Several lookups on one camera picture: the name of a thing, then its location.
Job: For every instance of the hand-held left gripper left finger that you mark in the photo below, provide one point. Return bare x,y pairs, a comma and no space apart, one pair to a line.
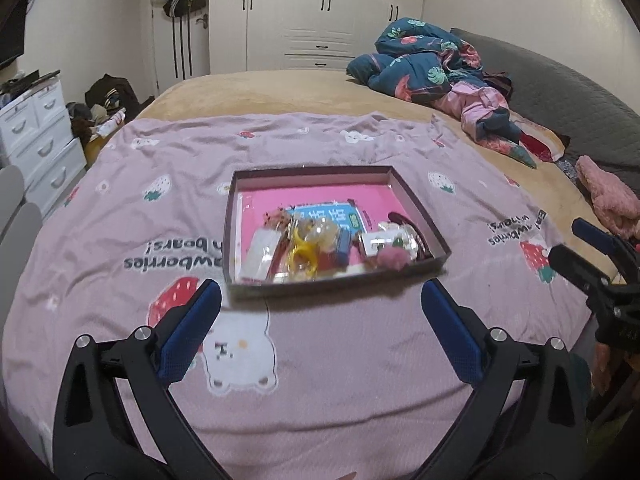
187,330

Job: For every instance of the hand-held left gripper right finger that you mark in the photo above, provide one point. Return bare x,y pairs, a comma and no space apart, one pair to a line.
452,335

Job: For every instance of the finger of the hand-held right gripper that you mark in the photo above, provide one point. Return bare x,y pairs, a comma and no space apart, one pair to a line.
595,236
575,265

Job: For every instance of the clear plastic packet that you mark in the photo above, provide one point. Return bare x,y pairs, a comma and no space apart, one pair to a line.
260,255

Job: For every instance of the white earring card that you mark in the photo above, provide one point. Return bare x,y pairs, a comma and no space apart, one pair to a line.
372,245

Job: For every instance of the clear bag with blue card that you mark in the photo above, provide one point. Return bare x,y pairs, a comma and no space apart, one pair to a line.
342,247

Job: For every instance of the small clear plastic case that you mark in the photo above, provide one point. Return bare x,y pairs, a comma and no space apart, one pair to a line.
325,232

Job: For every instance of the pink knit garment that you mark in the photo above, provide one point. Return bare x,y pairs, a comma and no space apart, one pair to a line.
610,195

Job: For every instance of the pile of coloured clothes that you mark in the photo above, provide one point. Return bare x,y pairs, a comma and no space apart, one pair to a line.
602,365

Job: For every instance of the pink pompom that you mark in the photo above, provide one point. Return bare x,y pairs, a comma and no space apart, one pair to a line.
392,258

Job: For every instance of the pink strawberry print blanket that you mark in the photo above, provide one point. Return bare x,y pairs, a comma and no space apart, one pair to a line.
325,360

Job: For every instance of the grey quilted headboard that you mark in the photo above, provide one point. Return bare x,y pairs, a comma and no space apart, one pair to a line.
565,100

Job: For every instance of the pink floral garment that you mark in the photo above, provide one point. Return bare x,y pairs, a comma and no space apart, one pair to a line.
480,105

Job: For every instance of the pile of clutter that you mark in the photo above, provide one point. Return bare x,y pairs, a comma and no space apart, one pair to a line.
95,120

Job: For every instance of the white drawer chest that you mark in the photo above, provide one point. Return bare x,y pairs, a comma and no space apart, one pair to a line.
40,135

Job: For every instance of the blue floral quilt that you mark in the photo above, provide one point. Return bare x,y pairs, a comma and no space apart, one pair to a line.
410,70

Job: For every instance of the black bag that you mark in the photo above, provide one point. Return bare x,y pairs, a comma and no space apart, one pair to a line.
112,92

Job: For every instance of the tan bed sheet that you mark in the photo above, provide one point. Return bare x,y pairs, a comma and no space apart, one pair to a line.
275,92

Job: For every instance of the white door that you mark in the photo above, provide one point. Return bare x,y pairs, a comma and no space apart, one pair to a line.
197,45

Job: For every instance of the white wardrobe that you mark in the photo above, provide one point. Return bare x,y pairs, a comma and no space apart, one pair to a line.
310,10

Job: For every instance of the black television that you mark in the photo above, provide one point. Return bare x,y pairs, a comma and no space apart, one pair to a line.
11,30

